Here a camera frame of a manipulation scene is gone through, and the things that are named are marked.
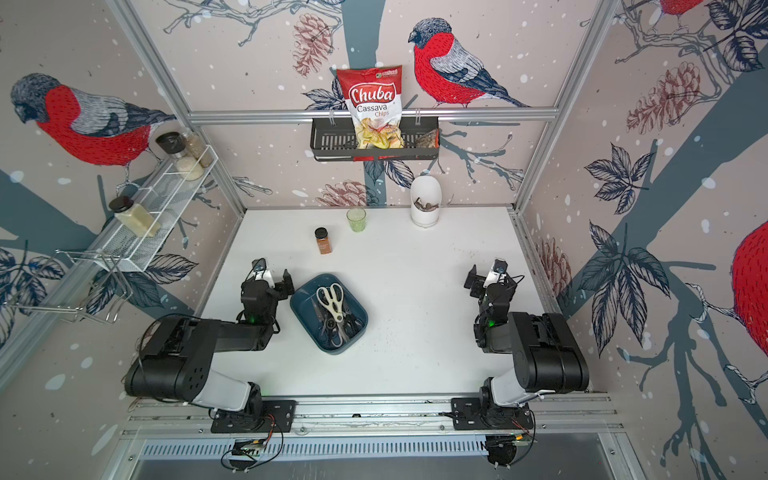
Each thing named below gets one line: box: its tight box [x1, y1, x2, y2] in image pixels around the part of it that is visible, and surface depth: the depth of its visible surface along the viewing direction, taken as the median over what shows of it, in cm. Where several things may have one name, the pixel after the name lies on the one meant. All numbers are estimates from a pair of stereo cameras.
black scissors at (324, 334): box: [313, 305, 337, 346], surface depth 87 cm
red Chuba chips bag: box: [336, 65, 405, 149], surface depth 84 cm
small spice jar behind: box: [185, 127, 213, 168], surface depth 87 cm
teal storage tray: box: [290, 274, 368, 355], surface depth 90 cm
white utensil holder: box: [410, 175, 442, 228], surface depth 113 cm
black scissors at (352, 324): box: [343, 307, 364, 337], surface depth 90 cm
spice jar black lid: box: [155, 131, 205, 181], surface depth 83 cm
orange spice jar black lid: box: [314, 227, 333, 255], surface depth 103 cm
